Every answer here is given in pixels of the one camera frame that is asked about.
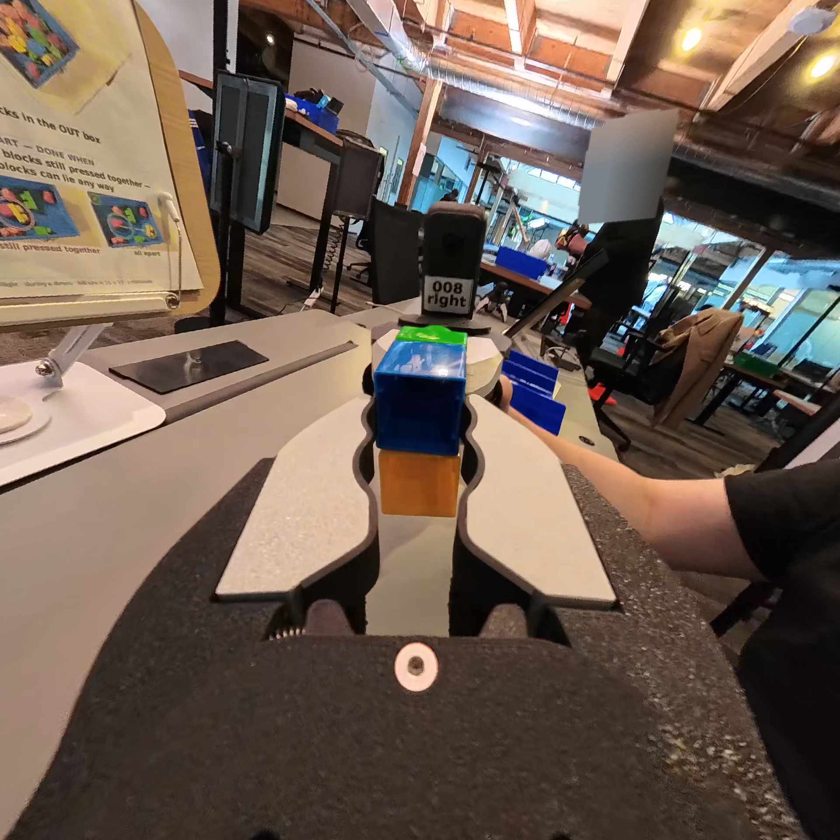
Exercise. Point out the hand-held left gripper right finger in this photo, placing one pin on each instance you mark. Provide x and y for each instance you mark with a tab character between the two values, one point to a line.
531	518

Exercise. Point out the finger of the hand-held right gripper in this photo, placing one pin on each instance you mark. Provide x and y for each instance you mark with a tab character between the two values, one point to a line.
482	367
384	351

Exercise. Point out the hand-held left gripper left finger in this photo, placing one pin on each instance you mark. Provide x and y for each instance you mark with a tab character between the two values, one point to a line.
302	512

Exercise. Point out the green two-stud toy block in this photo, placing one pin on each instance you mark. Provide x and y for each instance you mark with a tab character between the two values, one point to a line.
430	334

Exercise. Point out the blue plastic bin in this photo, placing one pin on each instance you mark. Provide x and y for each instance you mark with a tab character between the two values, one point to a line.
535	394

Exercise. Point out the blue toy block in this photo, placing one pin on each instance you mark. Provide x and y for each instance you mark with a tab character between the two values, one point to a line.
420	400

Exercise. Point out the yellow toy block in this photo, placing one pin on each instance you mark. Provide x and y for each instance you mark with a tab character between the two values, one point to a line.
420	485

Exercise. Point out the person's right forearm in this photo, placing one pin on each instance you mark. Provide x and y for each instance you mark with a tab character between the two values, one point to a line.
623	499

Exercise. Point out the grey desk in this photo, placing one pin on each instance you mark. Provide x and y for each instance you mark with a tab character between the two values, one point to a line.
164	492

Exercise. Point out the black panel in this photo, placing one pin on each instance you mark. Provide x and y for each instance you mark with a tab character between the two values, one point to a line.
394	256

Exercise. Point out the blue storage bin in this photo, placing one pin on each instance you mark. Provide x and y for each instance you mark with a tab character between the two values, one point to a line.
522	262

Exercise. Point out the black monitor back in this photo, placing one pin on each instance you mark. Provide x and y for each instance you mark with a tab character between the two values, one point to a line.
358	180

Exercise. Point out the dark flat plate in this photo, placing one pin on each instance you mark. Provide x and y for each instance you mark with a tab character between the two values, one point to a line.
190	367

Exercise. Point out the tan coat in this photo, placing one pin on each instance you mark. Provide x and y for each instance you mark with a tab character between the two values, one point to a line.
702	361

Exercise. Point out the framed screen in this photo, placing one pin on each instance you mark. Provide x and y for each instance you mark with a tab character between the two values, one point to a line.
246	151

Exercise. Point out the instruction poster on board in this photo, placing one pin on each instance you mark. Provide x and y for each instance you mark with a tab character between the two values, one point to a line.
190	197

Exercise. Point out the ceiling lamp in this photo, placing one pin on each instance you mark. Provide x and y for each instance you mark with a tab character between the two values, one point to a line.
690	39
821	65

